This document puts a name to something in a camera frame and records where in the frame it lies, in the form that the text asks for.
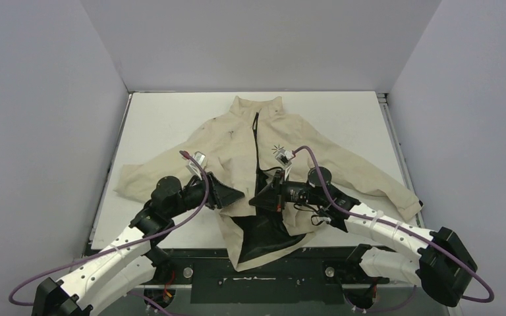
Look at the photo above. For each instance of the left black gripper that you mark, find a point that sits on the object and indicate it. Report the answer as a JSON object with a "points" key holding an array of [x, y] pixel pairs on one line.
{"points": [[221, 194]]}

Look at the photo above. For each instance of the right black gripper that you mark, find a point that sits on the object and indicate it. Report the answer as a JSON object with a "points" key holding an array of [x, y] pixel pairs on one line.
{"points": [[279, 195]]}

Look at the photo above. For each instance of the beige zip jacket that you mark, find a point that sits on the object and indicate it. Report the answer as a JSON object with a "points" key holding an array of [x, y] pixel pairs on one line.
{"points": [[239, 147]]}

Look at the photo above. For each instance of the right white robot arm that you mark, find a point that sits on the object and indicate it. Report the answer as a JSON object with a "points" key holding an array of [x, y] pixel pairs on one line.
{"points": [[351, 215]]}

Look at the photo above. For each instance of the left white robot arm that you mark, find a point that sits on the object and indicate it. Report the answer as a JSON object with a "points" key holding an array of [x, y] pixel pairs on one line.
{"points": [[134, 257]]}

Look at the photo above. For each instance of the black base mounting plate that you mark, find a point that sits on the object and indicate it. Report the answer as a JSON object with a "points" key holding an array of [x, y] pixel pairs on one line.
{"points": [[208, 289]]}

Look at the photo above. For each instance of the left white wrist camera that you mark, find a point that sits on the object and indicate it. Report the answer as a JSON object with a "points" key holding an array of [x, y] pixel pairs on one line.
{"points": [[195, 163]]}

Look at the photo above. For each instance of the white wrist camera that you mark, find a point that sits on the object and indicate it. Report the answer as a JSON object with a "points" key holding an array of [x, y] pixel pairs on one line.
{"points": [[195, 163], [284, 157]]}

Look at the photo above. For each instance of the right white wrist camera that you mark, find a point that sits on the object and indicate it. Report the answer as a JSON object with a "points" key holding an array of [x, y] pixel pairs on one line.
{"points": [[284, 157]]}

